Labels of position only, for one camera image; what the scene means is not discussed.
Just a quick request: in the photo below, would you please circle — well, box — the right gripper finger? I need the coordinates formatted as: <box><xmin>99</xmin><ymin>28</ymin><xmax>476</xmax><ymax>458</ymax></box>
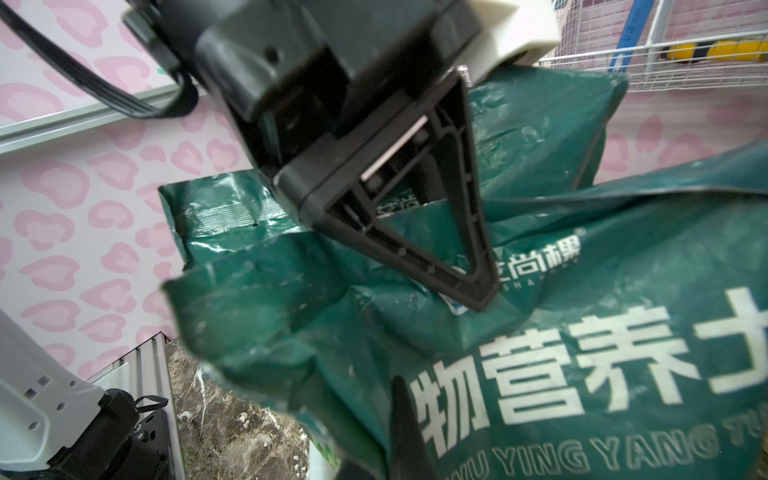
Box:
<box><xmin>335</xmin><ymin>376</ymin><xmax>438</xmax><ymax>479</ymax></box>

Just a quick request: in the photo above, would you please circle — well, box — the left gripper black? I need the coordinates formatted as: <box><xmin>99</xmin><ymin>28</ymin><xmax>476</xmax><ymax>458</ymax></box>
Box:
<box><xmin>123</xmin><ymin>1</ymin><xmax>480</xmax><ymax>192</ymax></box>

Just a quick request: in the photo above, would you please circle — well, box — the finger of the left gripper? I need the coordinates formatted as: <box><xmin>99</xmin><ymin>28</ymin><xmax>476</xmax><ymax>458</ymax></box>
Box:
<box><xmin>273</xmin><ymin>71</ymin><xmax>499</xmax><ymax>311</ymax></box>

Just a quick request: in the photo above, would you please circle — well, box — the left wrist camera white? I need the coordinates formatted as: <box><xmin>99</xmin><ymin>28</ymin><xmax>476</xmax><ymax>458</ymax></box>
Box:
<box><xmin>454</xmin><ymin>0</ymin><xmax>562</xmax><ymax>85</ymax></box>

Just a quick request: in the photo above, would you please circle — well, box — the dark green soil bag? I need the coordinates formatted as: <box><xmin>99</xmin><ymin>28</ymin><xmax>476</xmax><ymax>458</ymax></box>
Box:
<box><xmin>164</xmin><ymin>141</ymin><xmax>767</xmax><ymax>479</ymax></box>
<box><xmin>157</xmin><ymin>62</ymin><xmax>630</xmax><ymax>361</ymax></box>

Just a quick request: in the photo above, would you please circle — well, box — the white wire rack back wall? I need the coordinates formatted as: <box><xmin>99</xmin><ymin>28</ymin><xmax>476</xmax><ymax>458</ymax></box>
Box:
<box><xmin>539</xmin><ymin>1</ymin><xmax>767</xmax><ymax>91</ymax></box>

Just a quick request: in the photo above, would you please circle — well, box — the dark green soil bag front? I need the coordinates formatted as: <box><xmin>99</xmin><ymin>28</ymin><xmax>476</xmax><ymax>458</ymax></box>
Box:
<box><xmin>164</xmin><ymin>141</ymin><xmax>767</xmax><ymax>479</ymax></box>

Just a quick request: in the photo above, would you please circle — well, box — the yellow utility knife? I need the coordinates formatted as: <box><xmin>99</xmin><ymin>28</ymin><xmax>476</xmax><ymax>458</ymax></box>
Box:
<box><xmin>660</xmin><ymin>39</ymin><xmax>767</xmax><ymax>64</ymax></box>

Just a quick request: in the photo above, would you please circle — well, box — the blue book in rack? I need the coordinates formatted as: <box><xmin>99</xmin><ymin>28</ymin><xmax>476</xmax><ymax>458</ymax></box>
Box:
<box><xmin>608</xmin><ymin>0</ymin><xmax>654</xmax><ymax>72</ymax></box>

